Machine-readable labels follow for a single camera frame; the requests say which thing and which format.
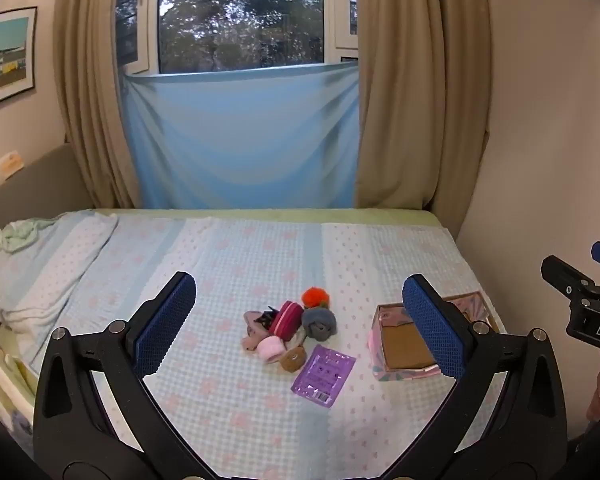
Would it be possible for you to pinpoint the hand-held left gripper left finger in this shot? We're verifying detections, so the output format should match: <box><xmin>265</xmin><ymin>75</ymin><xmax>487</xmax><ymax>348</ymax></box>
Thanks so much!
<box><xmin>32</xmin><ymin>271</ymin><xmax>217</xmax><ymax>480</ymax></box>

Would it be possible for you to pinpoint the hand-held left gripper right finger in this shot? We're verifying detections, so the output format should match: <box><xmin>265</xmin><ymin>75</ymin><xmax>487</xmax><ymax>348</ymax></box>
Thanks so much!
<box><xmin>401</xmin><ymin>273</ymin><xmax>568</xmax><ymax>480</ymax></box>

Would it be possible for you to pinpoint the patterned cardboard box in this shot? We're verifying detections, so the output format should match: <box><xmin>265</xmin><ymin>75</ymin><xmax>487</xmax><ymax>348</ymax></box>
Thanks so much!
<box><xmin>368</xmin><ymin>291</ymin><xmax>499</xmax><ymax>381</ymax></box>

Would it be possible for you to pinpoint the beige pink cloth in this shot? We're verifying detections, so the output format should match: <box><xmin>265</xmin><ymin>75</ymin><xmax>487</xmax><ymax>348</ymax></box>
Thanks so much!
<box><xmin>241</xmin><ymin>311</ymin><xmax>271</xmax><ymax>353</ymax></box>

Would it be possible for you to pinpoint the pink sock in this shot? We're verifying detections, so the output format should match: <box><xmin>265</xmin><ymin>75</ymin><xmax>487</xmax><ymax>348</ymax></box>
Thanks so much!
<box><xmin>257</xmin><ymin>336</ymin><xmax>286</xmax><ymax>361</ymax></box>

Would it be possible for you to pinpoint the grey sock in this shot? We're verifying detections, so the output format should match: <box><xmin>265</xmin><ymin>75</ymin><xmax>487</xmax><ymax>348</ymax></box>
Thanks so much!
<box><xmin>301</xmin><ymin>306</ymin><xmax>338</xmax><ymax>344</ymax></box>

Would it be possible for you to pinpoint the purple plastic packet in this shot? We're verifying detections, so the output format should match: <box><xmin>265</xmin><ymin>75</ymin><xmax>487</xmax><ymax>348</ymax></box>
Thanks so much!
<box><xmin>291</xmin><ymin>344</ymin><xmax>357</xmax><ymax>409</ymax></box>

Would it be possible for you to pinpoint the red zip pouch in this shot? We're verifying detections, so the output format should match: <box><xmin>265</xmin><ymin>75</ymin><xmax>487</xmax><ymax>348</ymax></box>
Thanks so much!
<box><xmin>267</xmin><ymin>300</ymin><xmax>305</xmax><ymax>339</ymax></box>

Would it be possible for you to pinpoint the orange pom-pom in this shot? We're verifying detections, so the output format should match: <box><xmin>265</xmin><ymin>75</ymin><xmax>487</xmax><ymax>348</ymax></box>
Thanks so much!
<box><xmin>301</xmin><ymin>287</ymin><xmax>330</xmax><ymax>310</ymax></box>

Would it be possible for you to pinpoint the brown round plush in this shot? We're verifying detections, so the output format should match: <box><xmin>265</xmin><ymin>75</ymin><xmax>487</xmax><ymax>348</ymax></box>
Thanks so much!
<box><xmin>280</xmin><ymin>346</ymin><xmax>307</xmax><ymax>374</ymax></box>

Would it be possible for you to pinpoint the light blue dotted pillow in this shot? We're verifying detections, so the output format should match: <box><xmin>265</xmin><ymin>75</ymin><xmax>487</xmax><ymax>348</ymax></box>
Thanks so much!
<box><xmin>0</xmin><ymin>210</ymin><xmax>119</xmax><ymax>333</ymax></box>

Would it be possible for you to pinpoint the green bed sheet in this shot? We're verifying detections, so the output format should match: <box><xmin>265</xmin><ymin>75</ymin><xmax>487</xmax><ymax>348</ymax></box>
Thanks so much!
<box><xmin>92</xmin><ymin>207</ymin><xmax>452</xmax><ymax>229</ymax></box>

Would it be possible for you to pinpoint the mint green cloth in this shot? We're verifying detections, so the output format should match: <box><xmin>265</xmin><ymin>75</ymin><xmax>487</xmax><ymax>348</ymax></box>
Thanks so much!
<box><xmin>0</xmin><ymin>217</ymin><xmax>56</xmax><ymax>254</ymax></box>

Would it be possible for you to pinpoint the grey upholstered headboard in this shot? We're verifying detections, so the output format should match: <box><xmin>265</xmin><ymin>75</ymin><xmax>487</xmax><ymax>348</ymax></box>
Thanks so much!
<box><xmin>0</xmin><ymin>142</ymin><xmax>95</xmax><ymax>241</ymax></box>

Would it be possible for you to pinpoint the light blue hanging cloth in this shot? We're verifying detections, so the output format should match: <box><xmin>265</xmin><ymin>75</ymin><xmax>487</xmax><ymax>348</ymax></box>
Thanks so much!
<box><xmin>121</xmin><ymin>62</ymin><xmax>362</xmax><ymax>210</ymax></box>

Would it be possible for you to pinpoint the beige curtain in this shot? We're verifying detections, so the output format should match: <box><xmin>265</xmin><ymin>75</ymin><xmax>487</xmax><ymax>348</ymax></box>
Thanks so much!
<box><xmin>352</xmin><ymin>0</ymin><xmax>494</xmax><ymax>212</ymax></box>
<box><xmin>54</xmin><ymin>0</ymin><xmax>142</xmax><ymax>210</ymax></box>

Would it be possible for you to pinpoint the white framed window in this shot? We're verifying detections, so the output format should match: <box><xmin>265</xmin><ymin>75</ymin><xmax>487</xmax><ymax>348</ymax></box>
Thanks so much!
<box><xmin>115</xmin><ymin>0</ymin><xmax>362</xmax><ymax>77</ymax></box>

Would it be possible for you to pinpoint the framed wall picture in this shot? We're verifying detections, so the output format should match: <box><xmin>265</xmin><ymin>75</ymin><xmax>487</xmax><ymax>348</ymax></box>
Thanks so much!
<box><xmin>0</xmin><ymin>6</ymin><xmax>38</xmax><ymax>112</ymax></box>

